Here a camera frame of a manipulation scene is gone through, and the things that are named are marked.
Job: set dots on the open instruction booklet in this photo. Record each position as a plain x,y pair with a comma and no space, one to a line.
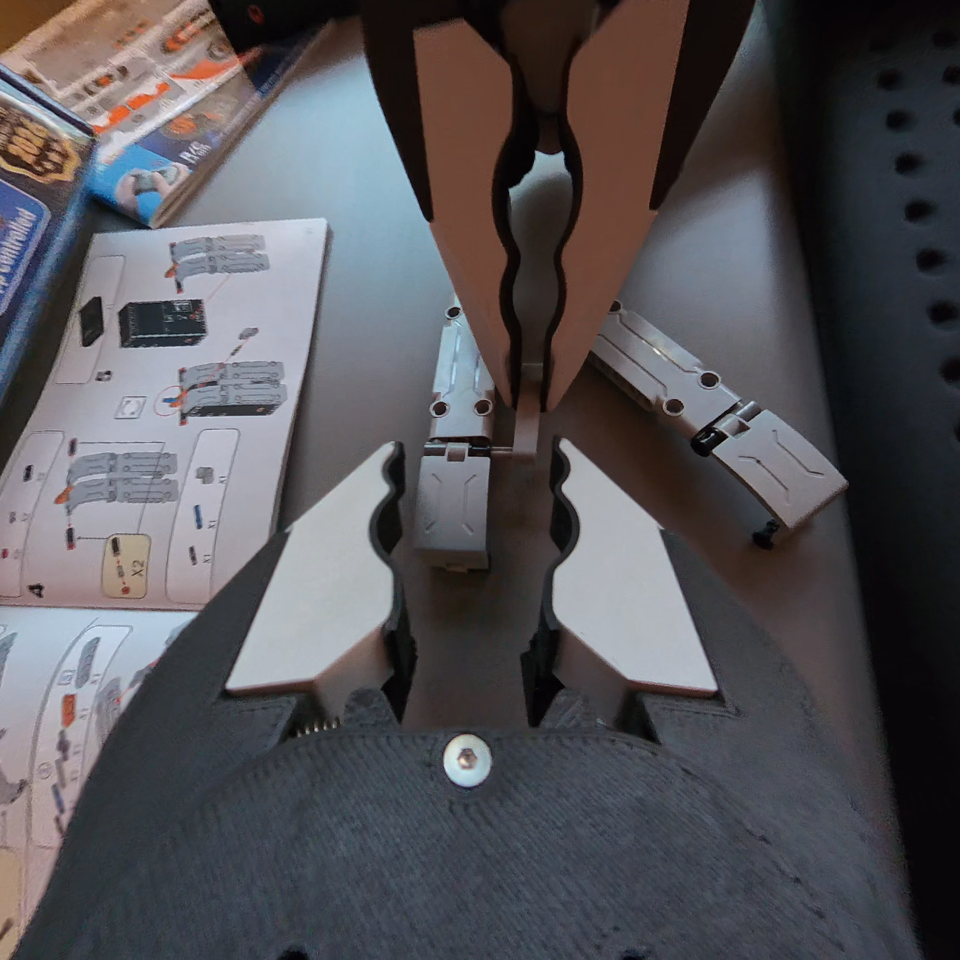
150,450

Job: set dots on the blue toy kit box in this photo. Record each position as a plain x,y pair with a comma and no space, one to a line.
30,225

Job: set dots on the colourful toy set box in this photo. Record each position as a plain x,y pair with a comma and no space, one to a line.
172,127

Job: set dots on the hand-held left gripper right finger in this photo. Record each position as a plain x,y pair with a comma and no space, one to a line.
630,607

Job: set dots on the black perforated board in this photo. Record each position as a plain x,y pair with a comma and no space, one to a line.
862,225

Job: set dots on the grey desk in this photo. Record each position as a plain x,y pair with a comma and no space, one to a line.
352,315

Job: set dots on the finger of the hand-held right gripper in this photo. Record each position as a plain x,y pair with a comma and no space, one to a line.
622,150
465,150

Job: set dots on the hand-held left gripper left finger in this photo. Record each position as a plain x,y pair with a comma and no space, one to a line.
322,600

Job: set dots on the grey perforated beam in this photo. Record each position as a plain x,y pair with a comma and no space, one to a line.
527,427

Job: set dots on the black device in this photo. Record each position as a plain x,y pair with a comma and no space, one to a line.
285,19

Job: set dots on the grey hinged panel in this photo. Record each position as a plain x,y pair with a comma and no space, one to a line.
454,510
780,465

